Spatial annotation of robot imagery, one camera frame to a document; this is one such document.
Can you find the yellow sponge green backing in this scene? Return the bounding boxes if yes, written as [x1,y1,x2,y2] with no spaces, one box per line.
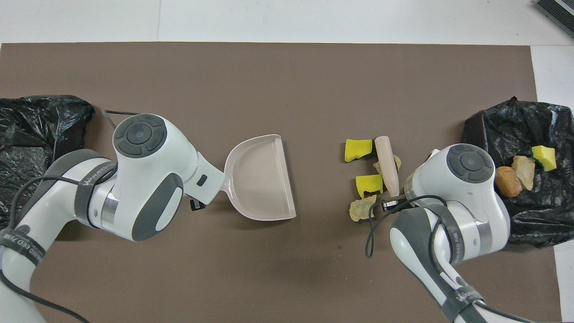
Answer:
[531,145,557,172]

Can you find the beige plastic dustpan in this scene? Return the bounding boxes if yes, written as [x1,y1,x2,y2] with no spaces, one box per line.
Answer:
[220,134,297,222]

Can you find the black bag lined bin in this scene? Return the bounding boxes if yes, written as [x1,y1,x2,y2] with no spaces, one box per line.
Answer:
[0,95,96,229]
[461,96,574,248]

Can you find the brown bread roll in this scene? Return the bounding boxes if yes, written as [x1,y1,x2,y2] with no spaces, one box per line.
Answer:
[495,166,523,198]

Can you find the grey ribbed panel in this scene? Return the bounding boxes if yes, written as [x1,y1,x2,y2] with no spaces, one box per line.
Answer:
[536,0,574,39]

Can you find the yellow sponge piece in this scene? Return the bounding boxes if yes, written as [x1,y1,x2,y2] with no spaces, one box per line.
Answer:
[355,174,384,199]
[344,139,374,163]

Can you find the beige scrap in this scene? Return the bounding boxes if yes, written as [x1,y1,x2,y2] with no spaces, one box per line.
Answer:
[349,194,378,223]
[374,155,402,175]

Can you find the beige brush black bristles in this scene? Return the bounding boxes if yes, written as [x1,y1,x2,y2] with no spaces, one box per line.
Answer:
[374,135,400,198]

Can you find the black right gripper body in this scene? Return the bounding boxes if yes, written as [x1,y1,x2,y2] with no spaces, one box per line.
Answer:
[382,197,407,212]

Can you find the brown table mat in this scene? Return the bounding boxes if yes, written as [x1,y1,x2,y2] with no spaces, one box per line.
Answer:
[0,42,562,323]

